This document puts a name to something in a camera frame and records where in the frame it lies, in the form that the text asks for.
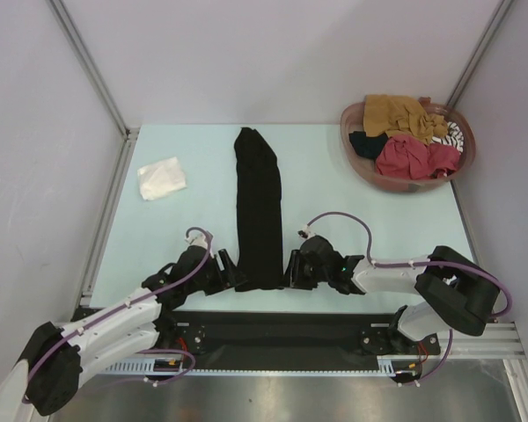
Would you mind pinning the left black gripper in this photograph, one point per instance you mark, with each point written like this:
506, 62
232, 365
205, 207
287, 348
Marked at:
223, 270

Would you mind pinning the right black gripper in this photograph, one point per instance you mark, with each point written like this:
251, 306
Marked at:
299, 268

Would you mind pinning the black tank top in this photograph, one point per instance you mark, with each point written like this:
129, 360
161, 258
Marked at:
259, 212

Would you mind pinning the white tank top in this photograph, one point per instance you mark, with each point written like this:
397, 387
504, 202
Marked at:
161, 178

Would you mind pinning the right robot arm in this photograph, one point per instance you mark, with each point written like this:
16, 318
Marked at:
456, 294

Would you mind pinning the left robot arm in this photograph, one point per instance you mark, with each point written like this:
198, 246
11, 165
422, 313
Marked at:
61, 359

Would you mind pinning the red tank top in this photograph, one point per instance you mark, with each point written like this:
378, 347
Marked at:
405, 157

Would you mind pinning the mustard tank top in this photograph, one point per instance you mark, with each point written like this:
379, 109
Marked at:
401, 115

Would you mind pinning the striped tank top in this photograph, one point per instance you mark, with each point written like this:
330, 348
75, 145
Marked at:
454, 137

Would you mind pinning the pink laundry basket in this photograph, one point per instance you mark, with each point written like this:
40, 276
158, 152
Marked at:
352, 120

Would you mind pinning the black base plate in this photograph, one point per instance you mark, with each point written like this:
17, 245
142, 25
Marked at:
281, 342

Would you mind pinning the left grey cable duct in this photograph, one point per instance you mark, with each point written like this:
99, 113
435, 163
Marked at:
147, 366

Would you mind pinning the grey cable duct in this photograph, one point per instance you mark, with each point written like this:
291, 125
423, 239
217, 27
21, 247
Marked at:
147, 366
401, 364

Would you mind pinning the right grey cable duct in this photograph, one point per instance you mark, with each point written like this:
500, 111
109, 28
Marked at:
401, 364

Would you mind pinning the aluminium frame rail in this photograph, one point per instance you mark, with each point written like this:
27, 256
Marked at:
498, 342

